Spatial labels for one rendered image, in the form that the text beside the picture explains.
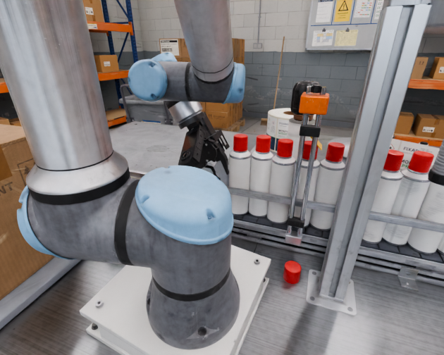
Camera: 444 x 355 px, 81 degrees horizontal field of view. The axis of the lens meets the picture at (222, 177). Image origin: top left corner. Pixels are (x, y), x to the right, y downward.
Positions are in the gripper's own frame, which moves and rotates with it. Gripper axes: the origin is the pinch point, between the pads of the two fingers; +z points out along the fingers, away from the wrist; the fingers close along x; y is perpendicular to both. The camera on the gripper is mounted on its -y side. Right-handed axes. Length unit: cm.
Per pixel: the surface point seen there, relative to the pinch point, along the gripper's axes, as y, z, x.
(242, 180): -2.3, -1.4, -6.8
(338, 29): 438, -34, -54
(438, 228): -4.1, 20.3, -39.7
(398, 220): -4.1, 16.9, -34.0
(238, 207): -2.7, 4.7, -2.5
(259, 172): -1.7, -1.8, -11.4
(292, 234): -8.3, 12.1, -14.2
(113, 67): 327, -158, 270
